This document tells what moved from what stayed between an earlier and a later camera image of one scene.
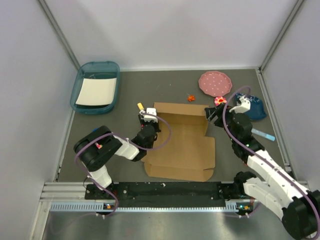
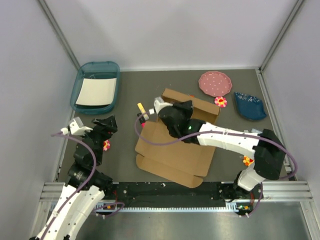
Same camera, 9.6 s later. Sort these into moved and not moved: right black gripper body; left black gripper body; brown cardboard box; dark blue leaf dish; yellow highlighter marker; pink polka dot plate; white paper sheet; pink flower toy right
Moved: brown cardboard box; left black gripper body; right black gripper body
Not moved: white paper sheet; pink polka dot plate; dark blue leaf dish; yellow highlighter marker; pink flower toy right
